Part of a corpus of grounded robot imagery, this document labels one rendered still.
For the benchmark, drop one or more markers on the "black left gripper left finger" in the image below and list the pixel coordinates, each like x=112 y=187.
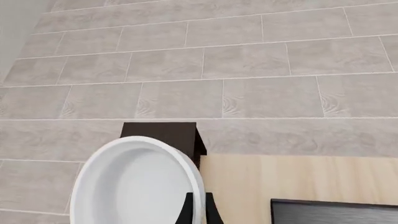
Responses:
x=186 y=211

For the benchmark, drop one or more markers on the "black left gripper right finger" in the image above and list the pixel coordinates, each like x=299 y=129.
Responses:
x=213 y=211

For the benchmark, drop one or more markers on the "dark brown wooden cabinet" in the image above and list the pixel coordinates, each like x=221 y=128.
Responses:
x=168 y=135

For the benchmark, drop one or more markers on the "flat black stove plate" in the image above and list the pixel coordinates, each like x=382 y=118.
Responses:
x=335 y=213

